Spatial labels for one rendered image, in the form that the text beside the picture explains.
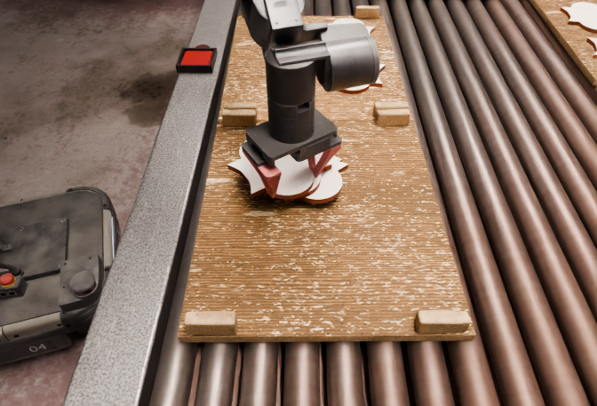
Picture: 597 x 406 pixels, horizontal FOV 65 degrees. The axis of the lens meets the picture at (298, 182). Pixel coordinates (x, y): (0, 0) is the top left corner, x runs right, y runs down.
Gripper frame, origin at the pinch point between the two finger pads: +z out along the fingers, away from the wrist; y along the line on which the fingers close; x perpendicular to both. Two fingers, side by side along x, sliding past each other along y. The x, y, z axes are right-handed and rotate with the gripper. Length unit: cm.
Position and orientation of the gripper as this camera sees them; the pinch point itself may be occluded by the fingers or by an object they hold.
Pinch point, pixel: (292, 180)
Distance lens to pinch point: 65.7
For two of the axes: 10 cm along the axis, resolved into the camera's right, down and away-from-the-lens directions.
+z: 0.1, 7.1, 7.0
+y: 8.3, -3.9, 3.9
